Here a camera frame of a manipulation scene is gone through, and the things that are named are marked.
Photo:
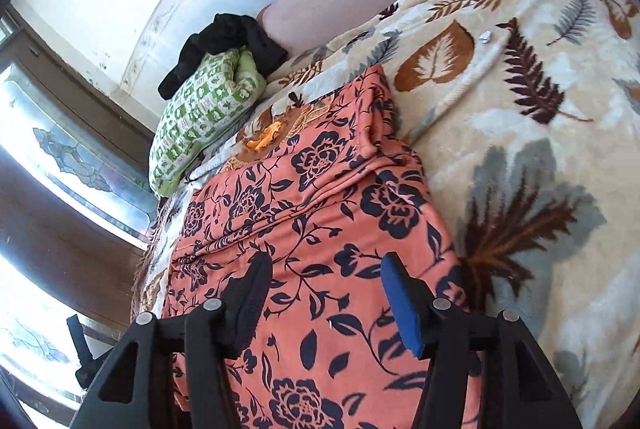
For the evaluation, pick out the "stained glass window pane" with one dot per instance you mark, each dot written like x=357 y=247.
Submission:
x=65 y=154
x=30 y=334

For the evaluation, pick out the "leaf print blanket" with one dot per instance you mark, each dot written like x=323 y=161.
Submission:
x=525 y=149

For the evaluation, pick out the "wooden window frame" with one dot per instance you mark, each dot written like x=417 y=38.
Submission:
x=75 y=96

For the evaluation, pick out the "orange floral garment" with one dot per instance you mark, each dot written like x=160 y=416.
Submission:
x=325 y=219

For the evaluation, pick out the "green patterned pillow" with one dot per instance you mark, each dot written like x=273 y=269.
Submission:
x=200 y=124

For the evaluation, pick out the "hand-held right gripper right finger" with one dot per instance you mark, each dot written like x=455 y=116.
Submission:
x=400 y=309

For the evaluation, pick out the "black cloth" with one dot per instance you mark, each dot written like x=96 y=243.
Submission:
x=225 y=36

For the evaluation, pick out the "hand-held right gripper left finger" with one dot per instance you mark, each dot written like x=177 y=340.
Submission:
x=250 y=291

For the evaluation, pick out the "small white paper scrap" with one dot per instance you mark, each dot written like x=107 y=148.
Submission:
x=484 y=38

